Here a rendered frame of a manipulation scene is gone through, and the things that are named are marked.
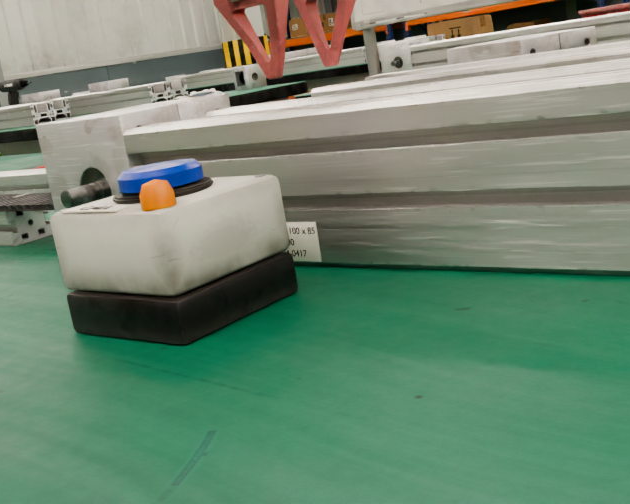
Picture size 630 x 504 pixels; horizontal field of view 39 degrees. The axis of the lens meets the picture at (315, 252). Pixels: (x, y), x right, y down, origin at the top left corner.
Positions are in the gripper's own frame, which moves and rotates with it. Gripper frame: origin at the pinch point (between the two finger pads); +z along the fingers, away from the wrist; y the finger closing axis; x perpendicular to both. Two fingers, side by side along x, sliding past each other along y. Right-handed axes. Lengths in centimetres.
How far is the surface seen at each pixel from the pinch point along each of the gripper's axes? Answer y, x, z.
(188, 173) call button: -32.3, -18.7, 3.2
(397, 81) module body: -5.2, -12.7, 2.3
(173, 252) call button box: -35.9, -20.7, 5.9
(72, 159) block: -24.3, 1.0, 3.1
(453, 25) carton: 381, 203, 5
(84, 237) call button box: -36.3, -15.3, 5.1
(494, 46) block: 12.1, -11.7, 1.7
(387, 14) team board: 274, 173, -6
